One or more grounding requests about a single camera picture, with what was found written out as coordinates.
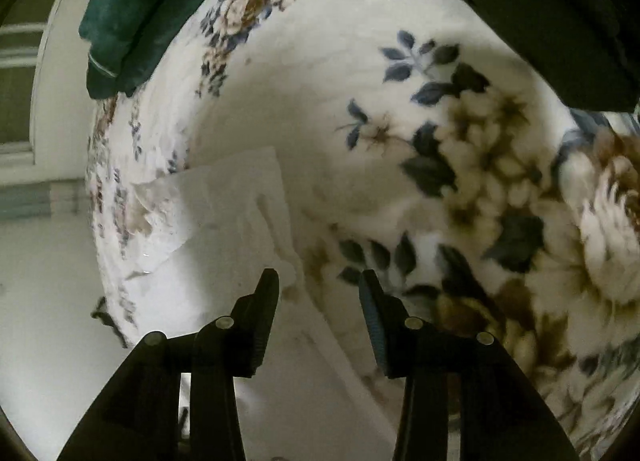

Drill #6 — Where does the black garment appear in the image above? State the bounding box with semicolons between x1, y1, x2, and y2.
371;0;640;112

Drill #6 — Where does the white small cloth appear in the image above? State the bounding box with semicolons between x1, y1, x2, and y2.
131;146;401;442

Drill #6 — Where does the floral printed blanket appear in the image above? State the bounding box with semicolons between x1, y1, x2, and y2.
86;0;640;461

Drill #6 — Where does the white window frame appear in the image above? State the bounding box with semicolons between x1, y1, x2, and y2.
0;0;91;222

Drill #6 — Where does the dark green garment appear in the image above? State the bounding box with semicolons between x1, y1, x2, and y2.
78;0;273;100

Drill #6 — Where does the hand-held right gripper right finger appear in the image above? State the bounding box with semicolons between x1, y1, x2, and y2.
358;269;582;461

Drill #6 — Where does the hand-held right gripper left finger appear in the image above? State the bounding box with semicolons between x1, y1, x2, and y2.
56;268;280;461

